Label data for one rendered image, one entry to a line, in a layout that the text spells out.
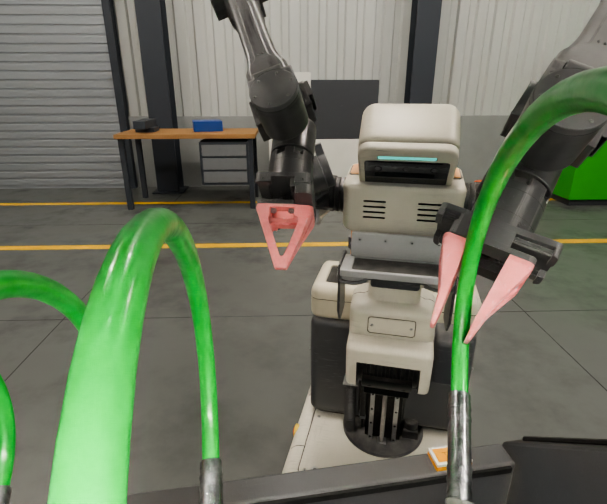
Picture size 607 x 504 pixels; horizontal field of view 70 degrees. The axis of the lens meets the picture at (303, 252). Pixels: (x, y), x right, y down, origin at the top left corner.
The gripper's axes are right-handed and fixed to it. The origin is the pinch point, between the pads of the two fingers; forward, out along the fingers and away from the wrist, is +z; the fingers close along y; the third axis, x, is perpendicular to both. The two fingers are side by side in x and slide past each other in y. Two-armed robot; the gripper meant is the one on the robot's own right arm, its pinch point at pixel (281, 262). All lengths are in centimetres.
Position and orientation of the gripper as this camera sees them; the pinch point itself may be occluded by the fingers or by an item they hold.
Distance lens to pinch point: 50.5
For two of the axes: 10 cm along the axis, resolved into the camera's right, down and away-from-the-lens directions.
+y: -0.8, -4.0, -9.1
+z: -0.8, 9.1, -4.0
